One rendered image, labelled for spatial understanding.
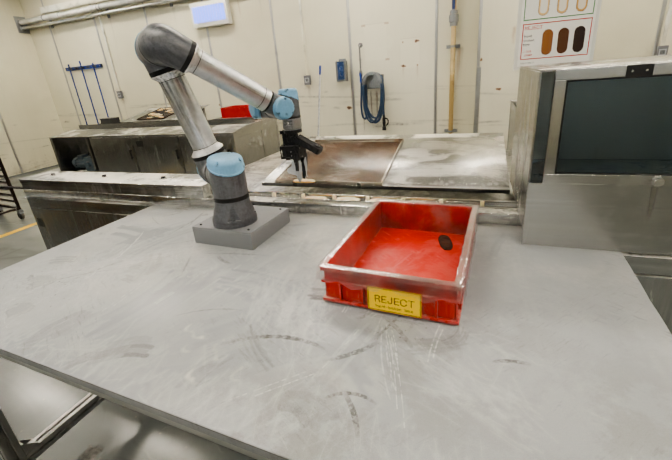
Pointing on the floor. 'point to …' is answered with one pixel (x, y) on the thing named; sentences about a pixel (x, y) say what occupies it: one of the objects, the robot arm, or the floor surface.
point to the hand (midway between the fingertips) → (303, 177)
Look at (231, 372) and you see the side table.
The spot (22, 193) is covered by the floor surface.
